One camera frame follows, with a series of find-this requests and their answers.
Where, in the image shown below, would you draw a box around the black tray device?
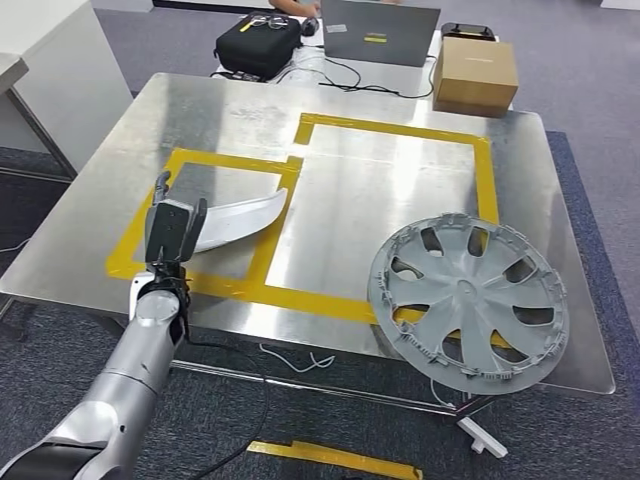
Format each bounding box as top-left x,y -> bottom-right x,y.
440,21 -> 497,43

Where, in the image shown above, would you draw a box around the brown cardboard box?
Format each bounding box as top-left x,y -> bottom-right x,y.
432,36 -> 520,120

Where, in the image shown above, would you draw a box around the black floor cable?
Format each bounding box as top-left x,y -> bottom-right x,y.
185,337 -> 271,480

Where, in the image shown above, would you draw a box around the black carrying case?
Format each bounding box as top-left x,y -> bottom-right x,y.
214,11 -> 303,82

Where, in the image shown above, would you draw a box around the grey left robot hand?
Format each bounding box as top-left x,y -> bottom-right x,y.
143,170 -> 208,268

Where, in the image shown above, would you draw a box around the silver wheel hubcap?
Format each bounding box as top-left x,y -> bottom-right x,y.
367,212 -> 571,397

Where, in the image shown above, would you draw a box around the person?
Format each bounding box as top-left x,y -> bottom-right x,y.
267,0 -> 322,19

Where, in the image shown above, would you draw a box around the black desk cables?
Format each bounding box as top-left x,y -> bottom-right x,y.
275,54 -> 438,101

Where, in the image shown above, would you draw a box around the yellow tape frame on workbench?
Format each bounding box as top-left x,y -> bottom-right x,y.
105,112 -> 513,350

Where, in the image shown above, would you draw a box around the yellow floor tape outline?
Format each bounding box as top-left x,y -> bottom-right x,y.
246,439 -> 424,480

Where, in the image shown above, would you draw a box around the grey laptop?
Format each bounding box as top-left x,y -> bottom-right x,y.
320,0 -> 442,69

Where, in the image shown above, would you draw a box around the white curved panel part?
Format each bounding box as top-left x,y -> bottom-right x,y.
192,187 -> 290,254

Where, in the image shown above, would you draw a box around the stainless steel workbench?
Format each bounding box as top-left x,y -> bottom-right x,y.
0,52 -> 78,183
0,71 -> 617,422

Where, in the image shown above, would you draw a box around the eyeglasses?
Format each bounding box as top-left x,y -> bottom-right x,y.
239,13 -> 291,33

